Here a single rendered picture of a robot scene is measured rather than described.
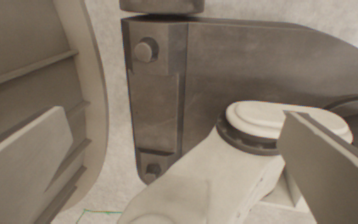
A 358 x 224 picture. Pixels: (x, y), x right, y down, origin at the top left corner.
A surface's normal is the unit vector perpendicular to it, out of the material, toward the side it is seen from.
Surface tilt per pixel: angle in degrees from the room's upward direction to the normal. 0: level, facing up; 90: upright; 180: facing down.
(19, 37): 90
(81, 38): 0
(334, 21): 0
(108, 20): 0
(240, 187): 90
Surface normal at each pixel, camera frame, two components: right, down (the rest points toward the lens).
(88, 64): -0.19, 0.50
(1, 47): 0.97, 0.00
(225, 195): 0.04, -0.86
